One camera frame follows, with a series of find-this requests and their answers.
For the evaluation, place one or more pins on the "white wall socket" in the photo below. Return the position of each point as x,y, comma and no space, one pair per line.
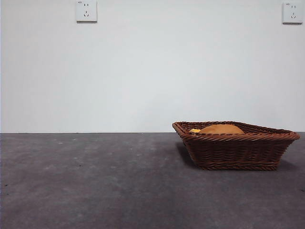
86,12
291,13

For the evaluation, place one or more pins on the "brown wicker basket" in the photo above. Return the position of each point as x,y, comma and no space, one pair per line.
233,150

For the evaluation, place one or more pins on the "brown potato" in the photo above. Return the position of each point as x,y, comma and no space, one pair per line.
221,129

